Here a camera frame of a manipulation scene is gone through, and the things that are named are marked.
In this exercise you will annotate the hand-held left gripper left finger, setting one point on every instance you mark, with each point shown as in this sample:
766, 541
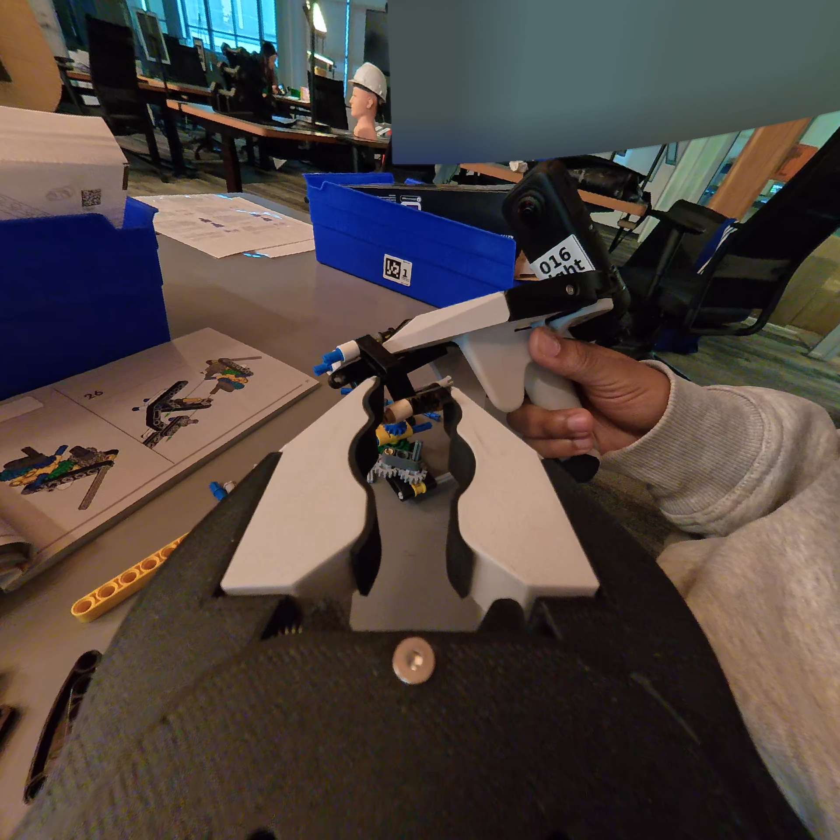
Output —
302, 512

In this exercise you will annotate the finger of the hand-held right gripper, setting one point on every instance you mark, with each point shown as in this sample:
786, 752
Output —
446, 321

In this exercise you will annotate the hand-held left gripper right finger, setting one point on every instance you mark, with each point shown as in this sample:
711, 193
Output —
525, 525

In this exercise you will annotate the black lego frame assembly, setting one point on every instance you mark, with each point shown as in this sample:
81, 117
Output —
387, 364

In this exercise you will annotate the yellow lego gear assembly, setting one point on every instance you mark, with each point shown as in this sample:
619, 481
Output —
403, 469

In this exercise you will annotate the person's right forearm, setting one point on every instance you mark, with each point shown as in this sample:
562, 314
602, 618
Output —
735, 446

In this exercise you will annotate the blue grey lego pin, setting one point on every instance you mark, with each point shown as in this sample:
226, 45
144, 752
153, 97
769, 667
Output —
220, 491

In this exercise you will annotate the lego instruction booklet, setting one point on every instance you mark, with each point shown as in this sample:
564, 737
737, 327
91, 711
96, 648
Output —
197, 420

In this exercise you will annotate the yellow lego beam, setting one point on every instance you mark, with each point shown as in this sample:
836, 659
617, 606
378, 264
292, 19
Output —
124, 581

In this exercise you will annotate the person's right hand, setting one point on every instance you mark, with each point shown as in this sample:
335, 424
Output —
617, 394

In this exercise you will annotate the blue plastic bin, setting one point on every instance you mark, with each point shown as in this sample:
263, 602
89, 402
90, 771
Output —
426, 256
79, 295

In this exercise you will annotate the black office chair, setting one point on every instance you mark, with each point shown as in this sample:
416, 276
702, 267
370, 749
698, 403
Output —
754, 275
115, 79

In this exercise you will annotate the mannequin head white hard hat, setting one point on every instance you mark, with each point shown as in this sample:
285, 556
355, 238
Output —
367, 82

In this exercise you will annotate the printed paper sheet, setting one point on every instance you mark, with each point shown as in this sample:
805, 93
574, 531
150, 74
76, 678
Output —
223, 223

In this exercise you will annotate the wooden office desk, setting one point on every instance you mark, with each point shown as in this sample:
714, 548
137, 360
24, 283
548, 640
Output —
275, 130

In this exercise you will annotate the person's grey sweatshirt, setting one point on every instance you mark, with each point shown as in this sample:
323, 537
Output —
774, 656

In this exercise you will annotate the floor lamp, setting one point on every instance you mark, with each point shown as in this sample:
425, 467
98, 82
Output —
318, 16

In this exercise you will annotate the white cardboard box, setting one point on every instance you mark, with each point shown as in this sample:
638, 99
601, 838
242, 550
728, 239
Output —
52, 157

